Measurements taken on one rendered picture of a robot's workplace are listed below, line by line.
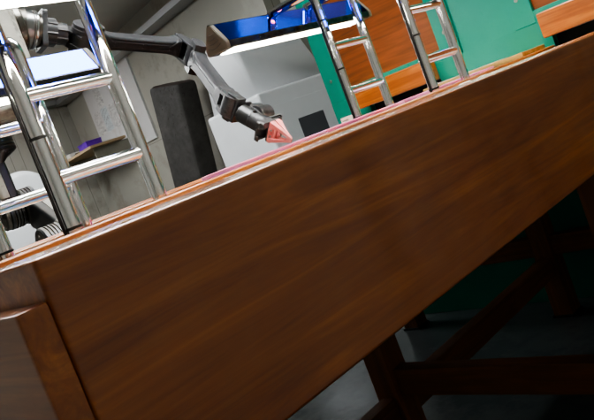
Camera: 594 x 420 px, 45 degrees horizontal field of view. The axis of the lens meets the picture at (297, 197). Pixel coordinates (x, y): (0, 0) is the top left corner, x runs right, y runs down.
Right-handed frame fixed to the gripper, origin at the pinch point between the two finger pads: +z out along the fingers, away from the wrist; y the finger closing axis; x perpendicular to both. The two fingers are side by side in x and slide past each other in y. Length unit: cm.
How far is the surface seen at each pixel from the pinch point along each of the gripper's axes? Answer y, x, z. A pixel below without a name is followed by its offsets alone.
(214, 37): -27.6, -32.9, -7.7
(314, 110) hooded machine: 231, 115, -152
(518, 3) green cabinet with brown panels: 50, -45, 34
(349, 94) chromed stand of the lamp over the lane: -5.7, -24.2, 20.3
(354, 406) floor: -15, 60, 50
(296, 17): 2.7, -34.0, -6.9
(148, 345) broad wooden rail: -126, -60, 84
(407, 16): -6, -48, 31
